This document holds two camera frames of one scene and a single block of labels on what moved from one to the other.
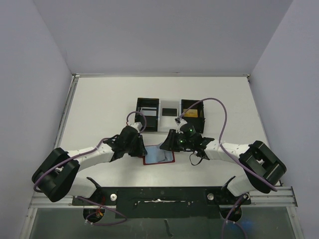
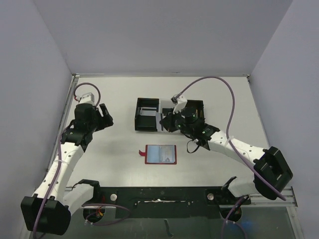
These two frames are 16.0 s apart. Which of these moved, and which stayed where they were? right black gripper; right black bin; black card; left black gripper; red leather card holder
Moved: right black gripper; left black gripper
Stayed: right black bin; red leather card holder; black card
